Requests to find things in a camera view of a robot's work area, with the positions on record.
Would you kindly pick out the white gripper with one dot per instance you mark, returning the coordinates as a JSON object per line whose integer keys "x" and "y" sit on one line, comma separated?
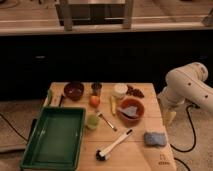
{"x": 168, "y": 115}

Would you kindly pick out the blue sponge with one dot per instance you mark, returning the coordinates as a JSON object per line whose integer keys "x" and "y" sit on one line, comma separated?
{"x": 155, "y": 139}

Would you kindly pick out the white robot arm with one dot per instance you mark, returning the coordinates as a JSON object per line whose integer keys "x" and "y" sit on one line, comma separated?
{"x": 185, "y": 83}

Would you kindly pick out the green plastic tray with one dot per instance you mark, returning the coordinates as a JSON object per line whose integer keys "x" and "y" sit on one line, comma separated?
{"x": 55, "y": 142}

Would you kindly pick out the grey cloth in bowl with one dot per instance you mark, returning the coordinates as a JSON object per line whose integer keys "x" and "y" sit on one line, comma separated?
{"x": 130, "y": 111}

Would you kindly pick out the orange bowl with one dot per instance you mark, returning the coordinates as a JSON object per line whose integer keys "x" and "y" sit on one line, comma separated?
{"x": 130, "y": 102}

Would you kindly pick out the brown grape bunch toy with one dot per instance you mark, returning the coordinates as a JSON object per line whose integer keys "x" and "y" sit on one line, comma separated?
{"x": 134, "y": 92}

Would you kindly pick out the white round container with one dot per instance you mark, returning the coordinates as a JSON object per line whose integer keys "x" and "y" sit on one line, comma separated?
{"x": 120, "y": 90}

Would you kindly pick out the yellow banana toy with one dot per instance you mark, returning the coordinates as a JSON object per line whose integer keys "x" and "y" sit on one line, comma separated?
{"x": 113, "y": 105}

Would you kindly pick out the metal fork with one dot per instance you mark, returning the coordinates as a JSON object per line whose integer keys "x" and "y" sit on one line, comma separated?
{"x": 99, "y": 114}

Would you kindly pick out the green plastic cup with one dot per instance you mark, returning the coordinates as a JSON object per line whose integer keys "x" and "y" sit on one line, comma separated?
{"x": 92, "y": 122}

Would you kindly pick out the orange fruit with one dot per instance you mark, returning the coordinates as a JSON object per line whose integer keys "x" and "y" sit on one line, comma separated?
{"x": 94, "y": 101}

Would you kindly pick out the white dish brush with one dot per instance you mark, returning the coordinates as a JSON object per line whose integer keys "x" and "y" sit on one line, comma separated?
{"x": 101, "y": 155}

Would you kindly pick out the small metal cup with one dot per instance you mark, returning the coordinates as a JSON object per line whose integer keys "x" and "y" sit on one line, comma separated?
{"x": 96, "y": 88}

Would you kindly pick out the dark red bowl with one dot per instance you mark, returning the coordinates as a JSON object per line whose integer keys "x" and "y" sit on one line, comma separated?
{"x": 74, "y": 90}

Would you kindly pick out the green vegetable toy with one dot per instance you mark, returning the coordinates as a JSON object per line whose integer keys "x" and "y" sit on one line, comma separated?
{"x": 49, "y": 97}

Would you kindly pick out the wooden stool legs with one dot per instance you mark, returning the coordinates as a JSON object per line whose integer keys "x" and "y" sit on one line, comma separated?
{"x": 94, "y": 12}

